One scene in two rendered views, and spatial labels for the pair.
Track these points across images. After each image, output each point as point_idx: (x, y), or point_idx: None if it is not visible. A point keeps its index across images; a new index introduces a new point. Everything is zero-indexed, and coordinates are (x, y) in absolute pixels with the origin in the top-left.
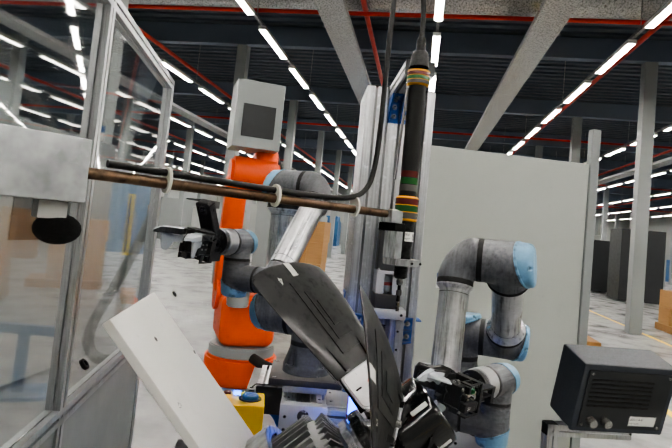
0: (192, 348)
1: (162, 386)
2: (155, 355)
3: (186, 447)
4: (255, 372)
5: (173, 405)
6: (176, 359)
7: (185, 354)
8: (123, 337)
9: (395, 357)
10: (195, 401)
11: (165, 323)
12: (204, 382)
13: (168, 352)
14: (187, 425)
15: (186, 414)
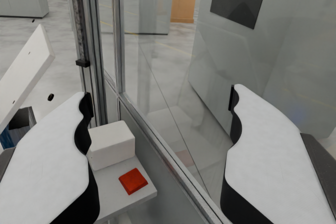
0: (15, 100)
1: (18, 56)
2: (25, 52)
3: (20, 120)
4: None
5: (13, 62)
6: (19, 71)
7: (17, 85)
8: (34, 31)
9: None
10: (6, 84)
11: (32, 64)
12: (3, 104)
13: (23, 64)
14: (7, 71)
15: (8, 72)
